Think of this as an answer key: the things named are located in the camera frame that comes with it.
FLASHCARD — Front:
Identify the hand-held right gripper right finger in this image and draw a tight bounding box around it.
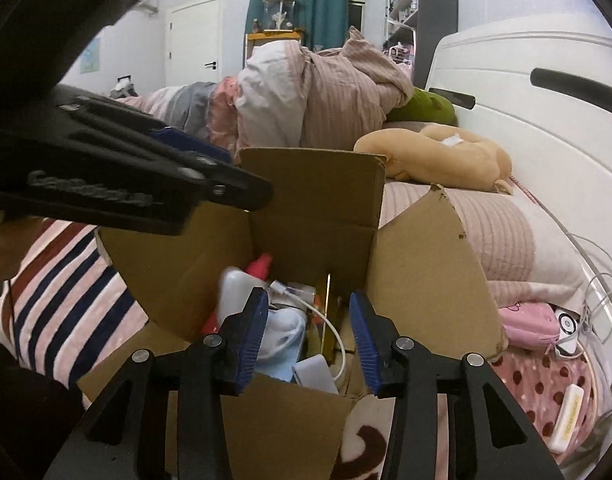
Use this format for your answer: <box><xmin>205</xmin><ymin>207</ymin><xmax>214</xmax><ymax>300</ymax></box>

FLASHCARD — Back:
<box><xmin>348</xmin><ymin>291</ymin><xmax>566</xmax><ymax>480</ymax></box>

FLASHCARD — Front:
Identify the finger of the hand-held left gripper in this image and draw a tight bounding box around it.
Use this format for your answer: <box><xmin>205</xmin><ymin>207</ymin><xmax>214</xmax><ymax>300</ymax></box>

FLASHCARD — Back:
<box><xmin>151</xmin><ymin>126</ymin><xmax>234</xmax><ymax>164</ymax></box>
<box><xmin>180</xmin><ymin>159</ymin><xmax>275</xmax><ymax>211</ymax></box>

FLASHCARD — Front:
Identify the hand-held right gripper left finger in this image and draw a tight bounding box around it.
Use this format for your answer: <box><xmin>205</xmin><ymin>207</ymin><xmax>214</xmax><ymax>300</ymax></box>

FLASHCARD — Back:
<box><xmin>43</xmin><ymin>287</ymin><xmax>271</xmax><ymax>480</ymax></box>

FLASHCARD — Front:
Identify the blue square device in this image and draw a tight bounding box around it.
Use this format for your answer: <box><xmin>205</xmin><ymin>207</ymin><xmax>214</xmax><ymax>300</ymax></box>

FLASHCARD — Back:
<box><xmin>256</xmin><ymin>307</ymin><xmax>307</xmax><ymax>383</ymax></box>

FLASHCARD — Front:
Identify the white earbuds case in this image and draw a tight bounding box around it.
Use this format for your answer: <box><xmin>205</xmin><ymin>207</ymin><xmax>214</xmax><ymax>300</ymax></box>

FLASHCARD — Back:
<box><xmin>218</xmin><ymin>267</ymin><xmax>267</xmax><ymax>331</ymax></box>

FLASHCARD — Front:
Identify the gold metal strip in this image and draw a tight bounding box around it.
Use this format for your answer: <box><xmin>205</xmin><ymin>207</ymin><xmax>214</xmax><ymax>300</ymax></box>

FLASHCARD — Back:
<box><xmin>323</xmin><ymin>272</ymin><xmax>337</xmax><ymax>361</ymax></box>

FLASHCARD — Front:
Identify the white cable with plug block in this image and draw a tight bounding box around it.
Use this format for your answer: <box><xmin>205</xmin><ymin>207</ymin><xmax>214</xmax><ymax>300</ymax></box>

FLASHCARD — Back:
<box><xmin>271</xmin><ymin>280</ymin><xmax>347</xmax><ymax>395</ymax></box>

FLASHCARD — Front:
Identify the pink red bottle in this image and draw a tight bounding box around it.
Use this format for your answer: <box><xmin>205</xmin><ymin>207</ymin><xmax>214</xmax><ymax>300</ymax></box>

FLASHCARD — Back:
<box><xmin>201</xmin><ymin>254</ymin><xmax>275</xmax><ymax>336</ymax></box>

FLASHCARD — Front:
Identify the cardboard box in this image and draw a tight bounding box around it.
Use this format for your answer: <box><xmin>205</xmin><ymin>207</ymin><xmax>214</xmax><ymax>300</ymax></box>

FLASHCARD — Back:
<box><xmin>78</xmin><ymin>147</ymin><xmax>509</xmax><ymax>480</ymax></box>

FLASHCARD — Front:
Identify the person's left hand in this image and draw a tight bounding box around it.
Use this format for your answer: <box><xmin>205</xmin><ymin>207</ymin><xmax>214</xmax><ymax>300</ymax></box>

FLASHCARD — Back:
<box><xmin>0</xmin><ymin>209</ymin><xmax>43</xmax><ymax>282</ymax></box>

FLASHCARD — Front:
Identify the grey black luggage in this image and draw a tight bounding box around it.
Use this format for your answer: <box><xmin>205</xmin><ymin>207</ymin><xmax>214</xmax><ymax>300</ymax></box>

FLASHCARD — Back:
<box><xmin>108</xmin><ymin>76</ymin><xmax>139</xmax><ymax>98</ymax></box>

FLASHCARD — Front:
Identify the white door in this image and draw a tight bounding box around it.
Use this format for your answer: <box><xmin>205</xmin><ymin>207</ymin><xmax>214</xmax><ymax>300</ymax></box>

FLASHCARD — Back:
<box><xmin>165</xmin><ymin>0</ymin><xmax>221</xmax><ymax>88</ymax></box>

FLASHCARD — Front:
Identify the yellow shelf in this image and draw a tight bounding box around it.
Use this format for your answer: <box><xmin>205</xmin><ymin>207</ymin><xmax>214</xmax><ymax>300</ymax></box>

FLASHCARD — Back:
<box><xmin>245</xmin><ymin>31</ymin><xmax>304</xmax><ymax>61</ymax></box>

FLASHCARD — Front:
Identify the pink grey duvet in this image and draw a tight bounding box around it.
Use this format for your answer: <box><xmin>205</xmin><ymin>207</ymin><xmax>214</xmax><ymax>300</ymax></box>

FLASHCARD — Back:
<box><xmin>113</xmin><ymin>27</ymin><xmax>415</xmax><ymax>153</ymax></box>

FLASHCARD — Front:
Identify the glass display case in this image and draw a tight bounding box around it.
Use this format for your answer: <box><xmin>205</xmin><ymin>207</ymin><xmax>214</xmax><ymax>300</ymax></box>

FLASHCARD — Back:
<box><xmin>262</xmin><ymin>0</ymin><xmax>297</xmax><ymax>32</ymax></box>

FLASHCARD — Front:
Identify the pink pouch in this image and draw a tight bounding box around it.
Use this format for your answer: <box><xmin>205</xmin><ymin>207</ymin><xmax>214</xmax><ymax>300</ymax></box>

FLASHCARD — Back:
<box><xmin>498</xmin><ymin>300</ymin><xmax>561</xmax><ymax>353</ymax></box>

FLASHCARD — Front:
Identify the pink polka dot sheet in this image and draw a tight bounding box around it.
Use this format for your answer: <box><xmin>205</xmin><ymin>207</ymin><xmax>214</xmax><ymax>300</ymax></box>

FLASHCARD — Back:
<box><xmin>486</xmin><ymin>345</ymin><xmax>611</xmax><ymax>466</ymax></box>

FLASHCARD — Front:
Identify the brown plush toy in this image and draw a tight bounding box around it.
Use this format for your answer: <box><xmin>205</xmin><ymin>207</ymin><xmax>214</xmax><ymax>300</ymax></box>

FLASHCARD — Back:
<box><xmin>353</xmin><ymin>125</ymin><xmax>514</xmax><ymax>196</ymax></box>

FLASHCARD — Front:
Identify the teal curtain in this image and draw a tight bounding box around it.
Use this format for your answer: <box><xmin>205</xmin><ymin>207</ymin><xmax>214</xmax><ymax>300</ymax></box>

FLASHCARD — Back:
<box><xmin>246</xmin><ymin>0</ymin><xmax>351</xmax><ymax>53</ymax></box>

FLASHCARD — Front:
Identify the white round device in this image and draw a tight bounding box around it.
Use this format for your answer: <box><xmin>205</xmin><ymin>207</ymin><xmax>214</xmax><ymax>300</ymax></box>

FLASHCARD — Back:
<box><xmin>553</xmin><ymin>307</ymin><xmax>584</xmax><ymax>356</ymax></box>

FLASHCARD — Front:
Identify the green plush toy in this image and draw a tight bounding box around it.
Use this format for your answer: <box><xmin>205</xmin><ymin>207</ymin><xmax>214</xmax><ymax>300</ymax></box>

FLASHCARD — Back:
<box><xmin>386</xmin><ymin>87</ymin><xmax>459</xmax><ymax>127</ymax></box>

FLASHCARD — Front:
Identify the white tube on polka blanket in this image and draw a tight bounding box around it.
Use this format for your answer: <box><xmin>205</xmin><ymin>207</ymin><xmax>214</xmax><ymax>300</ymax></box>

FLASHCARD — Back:
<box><xmin>548</xmin><ymin>385</ymin><xmax>584</xmax><ymax>453</ymax></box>

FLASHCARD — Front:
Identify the dark cloth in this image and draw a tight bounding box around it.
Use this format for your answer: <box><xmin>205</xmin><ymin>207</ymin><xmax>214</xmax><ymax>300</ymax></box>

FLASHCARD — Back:
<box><xmin>0</xmin><ymin>337</ymin><xmax>87</xmax><ymax>480</ymax></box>

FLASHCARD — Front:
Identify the dark bookshelf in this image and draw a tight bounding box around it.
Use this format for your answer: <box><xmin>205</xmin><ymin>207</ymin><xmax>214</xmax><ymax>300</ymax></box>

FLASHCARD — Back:
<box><xmin>383</xmin><ymin>0</ymin><xmax>459</xmax><ymax>86</ymax></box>

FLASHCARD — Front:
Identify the white bed headboard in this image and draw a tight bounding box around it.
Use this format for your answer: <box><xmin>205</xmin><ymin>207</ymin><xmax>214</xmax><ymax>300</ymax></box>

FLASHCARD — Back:
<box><xmin>426</xmin><ymin>22</ymin><xmax>612</xmax><ymax>411</ymax></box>

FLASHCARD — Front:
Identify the blue wall poster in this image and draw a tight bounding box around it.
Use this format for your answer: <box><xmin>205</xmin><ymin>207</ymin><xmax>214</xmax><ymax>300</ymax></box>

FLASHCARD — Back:
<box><xmin>81</xmin><ymin>37</ymin><xmax>101</xmax><ymax>75</ymax></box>

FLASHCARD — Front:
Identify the white charging cable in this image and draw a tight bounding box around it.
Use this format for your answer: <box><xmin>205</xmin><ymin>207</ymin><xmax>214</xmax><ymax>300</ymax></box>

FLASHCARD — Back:
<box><xmin>576</xmin><ymin>240</ymin><xmax>612</xmax><ymax>351</ymax></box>

